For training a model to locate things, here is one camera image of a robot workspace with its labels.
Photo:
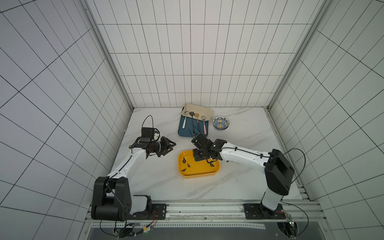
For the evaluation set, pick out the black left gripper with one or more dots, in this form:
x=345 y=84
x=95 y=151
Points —
x=165 y=140

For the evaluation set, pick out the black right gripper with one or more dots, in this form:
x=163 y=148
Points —
x=203 y=154

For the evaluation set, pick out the yellow plastic storage box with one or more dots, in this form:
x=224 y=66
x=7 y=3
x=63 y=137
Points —
x=197 y=169

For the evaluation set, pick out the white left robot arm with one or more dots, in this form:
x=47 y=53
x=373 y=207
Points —
x=112 y=196

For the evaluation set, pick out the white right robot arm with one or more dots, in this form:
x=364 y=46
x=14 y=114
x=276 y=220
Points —
x=274 y=165

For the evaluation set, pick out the dark teal tray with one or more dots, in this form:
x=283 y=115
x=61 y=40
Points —
x=188 y=131

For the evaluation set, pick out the beige cloth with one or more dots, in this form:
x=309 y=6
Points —
x=202 y=111

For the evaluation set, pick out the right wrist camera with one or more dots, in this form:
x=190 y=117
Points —
x=201 y=142

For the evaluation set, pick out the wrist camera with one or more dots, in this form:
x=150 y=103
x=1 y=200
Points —
x=150 y=135
x=201 y=142

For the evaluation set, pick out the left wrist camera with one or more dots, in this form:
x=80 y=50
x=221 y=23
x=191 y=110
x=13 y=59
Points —
x=150 y=135

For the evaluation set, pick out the white handled spoon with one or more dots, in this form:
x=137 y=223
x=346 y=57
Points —
x=185 y=119

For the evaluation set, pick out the black handled spoon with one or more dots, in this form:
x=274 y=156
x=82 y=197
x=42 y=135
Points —
x=192 y=116

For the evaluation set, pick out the pink handled spoon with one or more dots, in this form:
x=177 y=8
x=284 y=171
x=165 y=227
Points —
x=204 y=125

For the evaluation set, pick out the aluminium rail frame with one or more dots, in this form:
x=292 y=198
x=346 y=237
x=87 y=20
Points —
x=228 y=220

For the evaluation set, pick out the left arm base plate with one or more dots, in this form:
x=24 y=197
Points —
x=142 y=208

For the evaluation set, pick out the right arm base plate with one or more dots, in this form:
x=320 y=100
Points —
x=259 y=212

